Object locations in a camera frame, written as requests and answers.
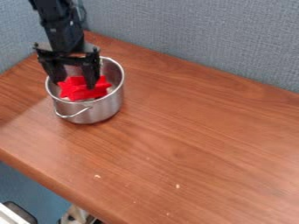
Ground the red plastic block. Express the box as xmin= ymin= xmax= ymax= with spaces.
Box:
xmin=57 ymin=76 xmax=112 ymax=102

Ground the metal pot with handle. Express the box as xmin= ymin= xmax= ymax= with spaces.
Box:
xmin=45 ymin=56 xmax=125 ymax=124

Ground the white object under table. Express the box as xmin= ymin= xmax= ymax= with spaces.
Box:
xmin=57 ymin=204 xmax=103 ymax=224

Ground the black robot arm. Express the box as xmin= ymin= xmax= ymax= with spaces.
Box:
xmin=28 ymin=0 xmax=100 ymax=89

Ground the black and silver equipment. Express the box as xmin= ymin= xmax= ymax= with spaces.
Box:
xmin=0 ymin=201 xmax=38 ymax=224

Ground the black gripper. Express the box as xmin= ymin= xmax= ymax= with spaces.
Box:
xmin=33 ymin=25 xmax=100 ymax=89

